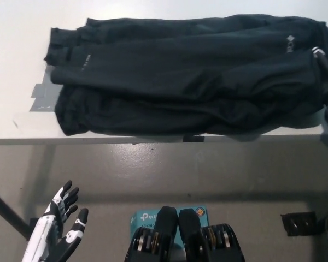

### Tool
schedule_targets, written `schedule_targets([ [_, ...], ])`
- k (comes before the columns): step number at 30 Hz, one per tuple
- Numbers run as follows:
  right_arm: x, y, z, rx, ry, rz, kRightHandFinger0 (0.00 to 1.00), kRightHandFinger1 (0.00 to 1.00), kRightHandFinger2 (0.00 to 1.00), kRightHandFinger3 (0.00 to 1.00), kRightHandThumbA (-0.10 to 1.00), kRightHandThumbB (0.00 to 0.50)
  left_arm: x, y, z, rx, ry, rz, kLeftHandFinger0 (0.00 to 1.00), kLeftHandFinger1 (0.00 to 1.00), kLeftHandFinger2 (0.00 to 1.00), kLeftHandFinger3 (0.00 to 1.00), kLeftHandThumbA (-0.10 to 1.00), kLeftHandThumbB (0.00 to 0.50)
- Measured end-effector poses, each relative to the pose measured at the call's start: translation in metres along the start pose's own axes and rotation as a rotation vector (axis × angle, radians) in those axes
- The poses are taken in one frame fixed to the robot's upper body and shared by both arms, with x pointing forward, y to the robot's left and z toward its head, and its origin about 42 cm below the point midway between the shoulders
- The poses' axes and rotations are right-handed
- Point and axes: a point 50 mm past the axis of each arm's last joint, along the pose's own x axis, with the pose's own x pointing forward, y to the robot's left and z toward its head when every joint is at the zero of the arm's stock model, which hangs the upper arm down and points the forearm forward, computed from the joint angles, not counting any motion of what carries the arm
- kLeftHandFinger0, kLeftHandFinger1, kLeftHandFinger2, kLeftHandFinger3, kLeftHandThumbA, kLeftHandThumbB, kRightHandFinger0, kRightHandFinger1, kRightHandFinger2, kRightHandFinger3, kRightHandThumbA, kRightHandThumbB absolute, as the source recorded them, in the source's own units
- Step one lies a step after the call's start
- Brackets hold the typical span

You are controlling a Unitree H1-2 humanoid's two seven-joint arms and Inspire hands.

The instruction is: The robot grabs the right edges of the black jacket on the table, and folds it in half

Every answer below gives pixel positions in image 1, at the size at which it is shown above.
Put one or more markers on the left black robot body block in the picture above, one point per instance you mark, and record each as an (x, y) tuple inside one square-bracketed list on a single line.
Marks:
[(164, 232)]

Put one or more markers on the teal tp-link box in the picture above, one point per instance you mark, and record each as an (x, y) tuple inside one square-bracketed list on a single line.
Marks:
[(145, 221)]

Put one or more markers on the black Columbia jacket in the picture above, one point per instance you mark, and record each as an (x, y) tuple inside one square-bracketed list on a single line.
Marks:
[(180, 87)]

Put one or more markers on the black slanted table leg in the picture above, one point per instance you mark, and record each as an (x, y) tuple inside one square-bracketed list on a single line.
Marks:
[(8, 213)]

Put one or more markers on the grey tape patch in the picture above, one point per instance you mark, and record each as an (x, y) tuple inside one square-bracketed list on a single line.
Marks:
[(43, 102)]

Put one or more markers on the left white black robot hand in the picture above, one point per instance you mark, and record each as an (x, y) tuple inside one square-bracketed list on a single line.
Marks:
[(49, 240)]

